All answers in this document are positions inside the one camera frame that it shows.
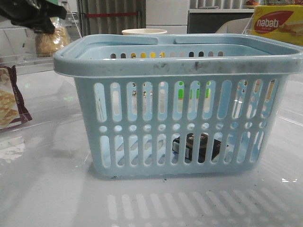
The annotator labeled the brown cracker snack bag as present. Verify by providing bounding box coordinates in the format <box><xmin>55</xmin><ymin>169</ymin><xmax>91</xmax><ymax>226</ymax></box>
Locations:
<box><xmin>0</xmin><ymin>66</ymin><xmax>32</xmax><ymax>131</ymax></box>

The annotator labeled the black tissue pack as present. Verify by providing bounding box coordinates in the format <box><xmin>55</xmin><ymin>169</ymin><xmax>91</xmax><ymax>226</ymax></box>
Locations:
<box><xmin>172</xmin><ymin>133</ymin><xmax>221</xmax><ymax>163</ymax></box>

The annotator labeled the cream paper cup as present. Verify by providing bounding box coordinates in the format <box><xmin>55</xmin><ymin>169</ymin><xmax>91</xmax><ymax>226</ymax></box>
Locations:
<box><xmin>122</xmin><ymin>28</ymin><xmax>167</xmax><ymax>35</ymax></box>

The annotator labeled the white drawer cabinet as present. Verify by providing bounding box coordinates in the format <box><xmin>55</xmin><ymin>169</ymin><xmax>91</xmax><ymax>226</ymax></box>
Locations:
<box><xmin>145</xmin><ymin>0</ymin><xmax>190</xmax><ymax>34</ymax></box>

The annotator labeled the clear acrylic shelf left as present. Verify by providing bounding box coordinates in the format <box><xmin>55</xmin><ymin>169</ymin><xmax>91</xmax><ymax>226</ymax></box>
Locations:
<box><xmin>0</xmin><ymin>11</ymin><xmax>80</xmax><ymax>72</ymax></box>

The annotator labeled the yellow nabati wafer box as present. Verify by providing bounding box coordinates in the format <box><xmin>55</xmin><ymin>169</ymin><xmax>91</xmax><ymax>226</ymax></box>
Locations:
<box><xmin>249</xmin><ymin>5</ymin><xmax>303</xmax><ymax>46</ymax></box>

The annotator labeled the green white package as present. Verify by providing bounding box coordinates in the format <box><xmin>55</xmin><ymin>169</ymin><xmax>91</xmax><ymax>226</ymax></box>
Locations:
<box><xmin>178</xmin><ymin>81</ymin><xmax>212</xmax><ymax>100</ymax></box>

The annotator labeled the packaged bread with brown label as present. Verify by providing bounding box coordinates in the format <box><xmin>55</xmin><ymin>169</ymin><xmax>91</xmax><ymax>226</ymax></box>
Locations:
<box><xmin>36</xmin><ymin>17</ymin><xmax>71</xmax><ymax>57</ymax></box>

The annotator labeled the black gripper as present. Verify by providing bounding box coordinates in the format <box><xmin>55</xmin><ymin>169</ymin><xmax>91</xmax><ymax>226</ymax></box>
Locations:
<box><xmin>0</xmin><ymin>0</ymin><xmax>67</xmax><ymax>34</ymax></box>

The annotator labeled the light blue plastic basket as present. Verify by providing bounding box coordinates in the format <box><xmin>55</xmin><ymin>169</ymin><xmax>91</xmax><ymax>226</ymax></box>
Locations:
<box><xmin>53</xmin><ymin>34</ymin><xmax>303</xmax><ymax>178</ymax></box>

